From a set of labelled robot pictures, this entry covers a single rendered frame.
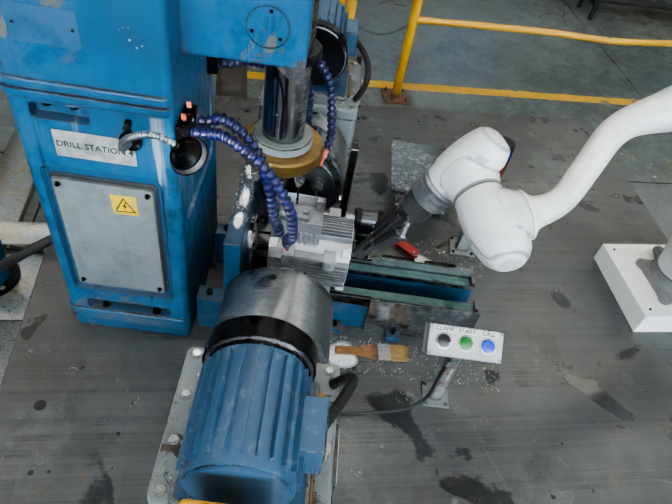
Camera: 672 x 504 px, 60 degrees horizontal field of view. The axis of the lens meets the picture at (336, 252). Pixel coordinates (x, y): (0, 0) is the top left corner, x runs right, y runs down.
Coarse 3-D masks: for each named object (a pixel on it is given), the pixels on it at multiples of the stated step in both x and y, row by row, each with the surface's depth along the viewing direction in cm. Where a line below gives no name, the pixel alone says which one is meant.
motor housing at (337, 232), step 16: (336, 224) 142; (352, 224) 143; (320, 240) 141; (336, 240) 141; (352, 240) 142; (272, 256) 140; (304, 256) 140; (320, 256) 140; (336, 256) 141; (320, 272) 142; (336, 272) 142
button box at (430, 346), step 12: (432, 324) 128; (444, 324) 130; (432, 336) 128; (456, 336) 128; (468, 336) 128; (480, 336) 129; (492, 336) 129; (432, 348) 128; (444, 348) 128; (456, 348) 128; (480, 348) 128; (480, 360) 128; (492, 360) 128
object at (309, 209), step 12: (288, 192) 143; (300, 204) 145; (312, 204) 144; (324, 204) 141; (300, 216) 140; (312, 216) 142; (300, 228) 137; (312, 228) 137; (300, 240) 140; (312, 240) 140
